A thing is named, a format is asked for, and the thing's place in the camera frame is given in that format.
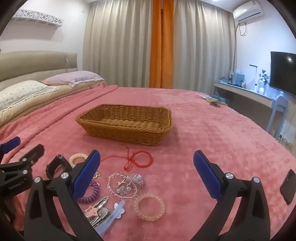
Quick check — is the brown wicker basket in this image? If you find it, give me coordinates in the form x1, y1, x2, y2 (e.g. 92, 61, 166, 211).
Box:
76, 104, 172, 146

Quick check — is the white floral pillow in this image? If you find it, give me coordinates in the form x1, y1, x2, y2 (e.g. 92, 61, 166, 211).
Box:
1, 80, 59, 111

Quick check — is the white air conditioner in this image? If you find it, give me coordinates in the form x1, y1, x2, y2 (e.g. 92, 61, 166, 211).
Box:
233, 1, 264, 23

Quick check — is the clear crystal bead bracelet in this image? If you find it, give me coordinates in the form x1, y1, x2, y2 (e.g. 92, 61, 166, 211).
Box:
106, 172, 146, 201

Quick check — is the pink bed blanket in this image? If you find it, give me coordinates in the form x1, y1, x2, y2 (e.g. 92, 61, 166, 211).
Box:
1, 85, 295, 240

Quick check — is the purple spiral hair tie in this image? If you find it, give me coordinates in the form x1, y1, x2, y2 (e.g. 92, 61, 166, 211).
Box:
78, 180, 100, 204

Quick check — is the white wall desk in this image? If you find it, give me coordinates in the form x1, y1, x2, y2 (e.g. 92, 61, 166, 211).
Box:
214, 80, 275, 109

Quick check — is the white perforated wall shelf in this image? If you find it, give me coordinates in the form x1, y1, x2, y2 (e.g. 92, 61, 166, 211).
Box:
11, 9, 64, 28

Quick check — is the lilac pillow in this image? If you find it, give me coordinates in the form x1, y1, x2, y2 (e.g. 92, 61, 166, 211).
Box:
42, 71, 104, 87

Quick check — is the pink tagged hair clip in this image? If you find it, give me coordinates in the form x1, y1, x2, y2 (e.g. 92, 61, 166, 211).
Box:
84, 196, 109, 218

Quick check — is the light blue chair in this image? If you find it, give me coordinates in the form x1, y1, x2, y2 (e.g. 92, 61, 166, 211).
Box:
265, 94, 289, 140

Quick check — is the colourful packet on bed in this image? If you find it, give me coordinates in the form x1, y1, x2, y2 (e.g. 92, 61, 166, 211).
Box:
200, 95, 227, 108

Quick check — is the orange curtain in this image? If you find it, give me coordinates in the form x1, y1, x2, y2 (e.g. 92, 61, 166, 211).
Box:
149, 1, 174, 89

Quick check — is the white flower vase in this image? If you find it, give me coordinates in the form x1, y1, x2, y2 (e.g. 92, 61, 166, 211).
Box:
257, 69, 269, 95

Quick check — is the silver hair clip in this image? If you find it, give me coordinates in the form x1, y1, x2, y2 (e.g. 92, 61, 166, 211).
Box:
88, 207, 111, 227

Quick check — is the beige curtain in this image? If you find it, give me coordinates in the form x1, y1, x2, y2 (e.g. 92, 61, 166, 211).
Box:
83, 1, 236, 94

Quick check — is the white desk lamp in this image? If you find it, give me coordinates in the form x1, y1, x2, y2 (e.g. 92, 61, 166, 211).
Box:
249, 64, 258, 92

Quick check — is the clear spiral hair tie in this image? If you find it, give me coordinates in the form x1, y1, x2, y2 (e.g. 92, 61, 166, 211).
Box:
132, 193, 167, 222

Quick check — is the beige padded headboard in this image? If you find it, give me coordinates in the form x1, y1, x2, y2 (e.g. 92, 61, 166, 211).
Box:
0, 51, 78, 90

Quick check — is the cream spiral hair tie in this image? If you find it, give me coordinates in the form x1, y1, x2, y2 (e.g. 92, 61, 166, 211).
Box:
68, 152, 89, 169

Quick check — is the black television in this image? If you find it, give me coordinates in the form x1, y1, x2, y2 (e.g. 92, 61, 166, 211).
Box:
269, 52, 296, 96

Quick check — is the beige folded quilt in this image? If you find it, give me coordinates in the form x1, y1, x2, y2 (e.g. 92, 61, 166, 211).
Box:
1, 81, 106, 126

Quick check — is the red string bracelet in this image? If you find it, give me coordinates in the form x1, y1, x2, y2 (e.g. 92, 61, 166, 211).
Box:
100, 143, 154, 171

